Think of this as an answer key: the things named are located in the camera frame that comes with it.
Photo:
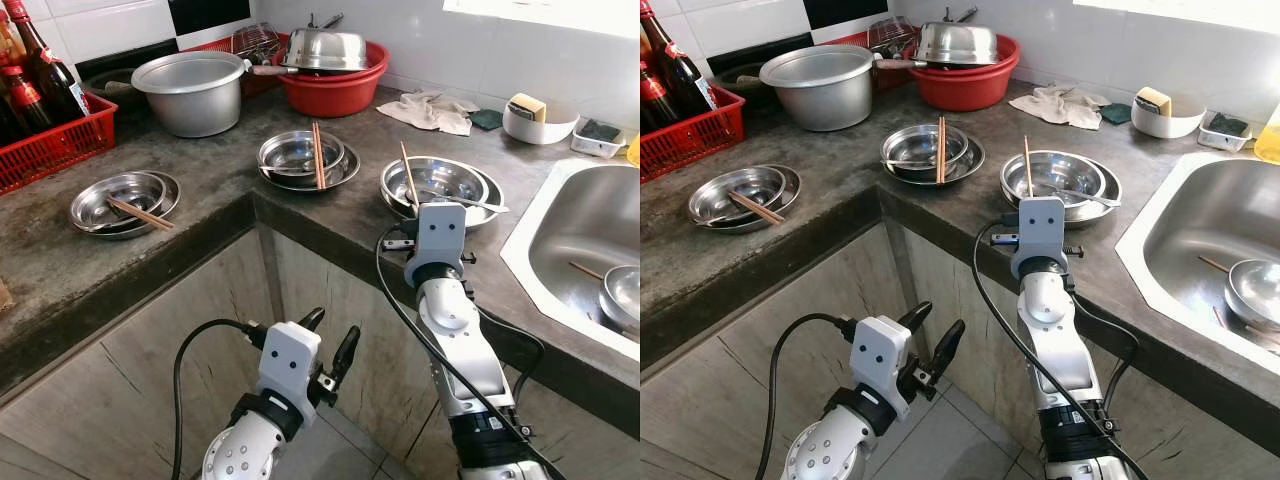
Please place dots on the wooden chopstick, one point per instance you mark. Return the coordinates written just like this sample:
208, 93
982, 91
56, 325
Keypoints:
944, 155
1215, 264
750, 210
315, 155
939, 150
409, 175
760, 207
321, 160
1028, 165
130, 215
586, 271
145, 214

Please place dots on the stainless steel bowl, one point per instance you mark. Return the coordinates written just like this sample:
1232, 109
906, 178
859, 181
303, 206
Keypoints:
1060, 172
910, 145
1255, 290
625, 295
725, 185
110, 190
290, 150
440, 178

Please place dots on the stainless steel spoon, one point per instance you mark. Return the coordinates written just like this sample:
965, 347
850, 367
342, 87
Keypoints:
1095, 198
905, 164
285, 170
480, 205

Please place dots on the shallow stainless steel plate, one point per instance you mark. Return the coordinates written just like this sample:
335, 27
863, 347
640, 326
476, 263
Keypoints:
975, 160
170, 200
492, 195
1112, 190
790, 195
345, 172

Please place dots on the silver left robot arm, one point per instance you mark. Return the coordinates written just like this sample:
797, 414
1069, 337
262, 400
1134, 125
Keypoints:
240, 450
825, 455

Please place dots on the crumpled beige dish cloth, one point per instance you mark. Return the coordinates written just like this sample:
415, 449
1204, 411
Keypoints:
1060, 105
430, 110

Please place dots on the red plastic basin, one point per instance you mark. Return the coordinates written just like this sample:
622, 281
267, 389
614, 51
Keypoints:
965, 90
335, 95

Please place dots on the loose green scouring pad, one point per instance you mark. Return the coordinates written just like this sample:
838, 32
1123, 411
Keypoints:
487, 119
1116, 113

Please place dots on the stainless steel sink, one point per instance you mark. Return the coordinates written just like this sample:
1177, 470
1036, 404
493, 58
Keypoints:
570, 220
1190, 220

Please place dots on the grey wood grain cabinet front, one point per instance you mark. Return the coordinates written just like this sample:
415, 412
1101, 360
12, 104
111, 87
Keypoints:
740, 380
100, 380

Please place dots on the white plastic bowl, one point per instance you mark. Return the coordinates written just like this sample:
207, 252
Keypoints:
540, 128
1170, 122

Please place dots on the yellow sponge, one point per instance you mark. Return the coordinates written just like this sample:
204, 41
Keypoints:
527, 106
1154, 99

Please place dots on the domed stainless steel lid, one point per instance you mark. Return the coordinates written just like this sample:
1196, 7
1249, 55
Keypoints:
325, 48
957, 42

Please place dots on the small clear plastic container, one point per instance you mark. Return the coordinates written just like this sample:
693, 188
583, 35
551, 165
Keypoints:
597, 145
1222, 140

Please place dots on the green scouring pad in container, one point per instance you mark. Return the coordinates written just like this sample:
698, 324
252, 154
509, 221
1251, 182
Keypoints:
598, 130
1226, 124

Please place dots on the large aluminium pot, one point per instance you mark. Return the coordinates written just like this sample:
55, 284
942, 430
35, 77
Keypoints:
820, 95
195, 100

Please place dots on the red plastic tray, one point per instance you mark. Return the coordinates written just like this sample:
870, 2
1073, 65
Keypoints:
215, 47
850, 40

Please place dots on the yellow dish soap bottle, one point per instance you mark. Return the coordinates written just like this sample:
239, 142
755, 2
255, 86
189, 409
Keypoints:
634, 150
1268, 135

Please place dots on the red plastic basket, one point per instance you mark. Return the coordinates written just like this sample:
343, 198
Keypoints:
690, 135
60, 145

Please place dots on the red capped sauce bottle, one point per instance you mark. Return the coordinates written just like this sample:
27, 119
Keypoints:
20, 100
655, 100

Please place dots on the tall dark sauce bottle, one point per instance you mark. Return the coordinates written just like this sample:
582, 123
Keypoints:
52, 75
680, 70

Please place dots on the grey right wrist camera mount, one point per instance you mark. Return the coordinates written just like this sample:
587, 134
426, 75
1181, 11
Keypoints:
1040, 230
437, 235

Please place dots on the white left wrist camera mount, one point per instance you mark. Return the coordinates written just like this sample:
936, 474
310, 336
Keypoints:
288, 355
880, 355

